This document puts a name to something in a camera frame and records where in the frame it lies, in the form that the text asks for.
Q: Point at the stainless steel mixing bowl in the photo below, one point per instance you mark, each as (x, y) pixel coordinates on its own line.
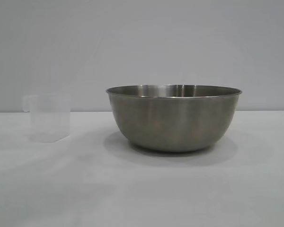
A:
(175, 120)

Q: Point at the translucent plastic measuring cup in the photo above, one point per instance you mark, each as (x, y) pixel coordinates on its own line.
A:
(49, 118)

